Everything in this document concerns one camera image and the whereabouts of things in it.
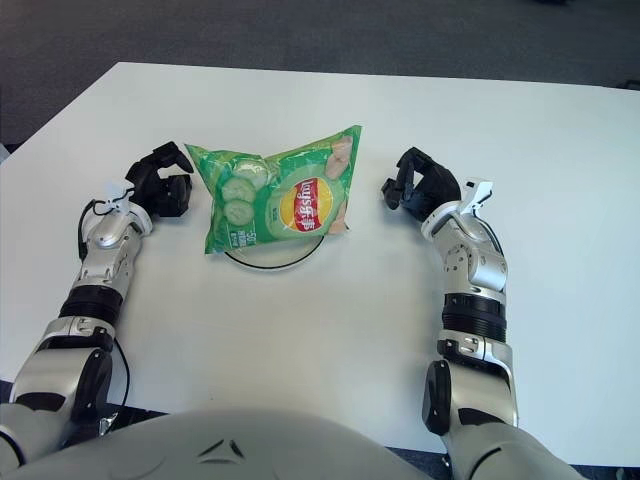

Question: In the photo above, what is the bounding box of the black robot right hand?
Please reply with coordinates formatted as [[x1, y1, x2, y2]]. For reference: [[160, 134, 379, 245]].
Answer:
[[380, 146, 462, 224]]

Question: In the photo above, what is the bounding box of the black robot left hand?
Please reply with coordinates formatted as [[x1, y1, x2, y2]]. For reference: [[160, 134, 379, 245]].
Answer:
[[124, 141, 195, 219]]

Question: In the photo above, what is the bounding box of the green potato chips bag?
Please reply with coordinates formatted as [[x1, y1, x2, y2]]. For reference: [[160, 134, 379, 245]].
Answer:
[[183, 124, 364, 256]]

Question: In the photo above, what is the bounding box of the white plate with black rim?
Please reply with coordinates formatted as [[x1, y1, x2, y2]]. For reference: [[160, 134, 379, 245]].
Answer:
[[222, 232, 326, 274]]

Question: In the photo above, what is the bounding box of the grey robot torso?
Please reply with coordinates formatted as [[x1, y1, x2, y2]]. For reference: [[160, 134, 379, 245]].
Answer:
[[29, 407, 441, 480]]

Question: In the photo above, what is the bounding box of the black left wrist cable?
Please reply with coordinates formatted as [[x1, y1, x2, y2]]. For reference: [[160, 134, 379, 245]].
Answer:
[[77, 197, 134, 261]]

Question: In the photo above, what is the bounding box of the black left upper arm cable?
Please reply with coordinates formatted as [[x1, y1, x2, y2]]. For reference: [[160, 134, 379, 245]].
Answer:
[[112, 337, 132, 406]]

